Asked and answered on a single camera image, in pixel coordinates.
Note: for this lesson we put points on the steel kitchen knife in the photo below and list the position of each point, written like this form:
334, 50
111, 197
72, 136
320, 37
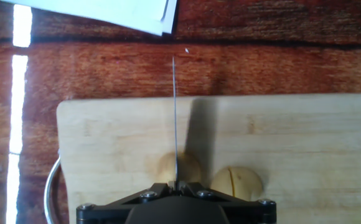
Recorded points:
175, 121

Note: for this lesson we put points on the printed paper sheets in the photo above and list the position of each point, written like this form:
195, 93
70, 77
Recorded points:
112, 11

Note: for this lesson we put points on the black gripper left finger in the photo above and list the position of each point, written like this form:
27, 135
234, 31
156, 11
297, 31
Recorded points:
115, 211

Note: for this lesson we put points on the dark red wooden board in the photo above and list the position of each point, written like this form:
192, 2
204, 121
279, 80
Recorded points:
230, 68

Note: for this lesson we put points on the bamboo cutting board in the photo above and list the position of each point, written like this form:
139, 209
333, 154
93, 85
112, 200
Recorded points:
292, 133

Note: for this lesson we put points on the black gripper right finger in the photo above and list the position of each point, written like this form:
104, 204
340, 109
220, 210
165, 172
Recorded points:
249, 214

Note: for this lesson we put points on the small yellow potato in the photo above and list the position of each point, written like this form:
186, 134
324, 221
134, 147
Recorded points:
247, 183
190, 168

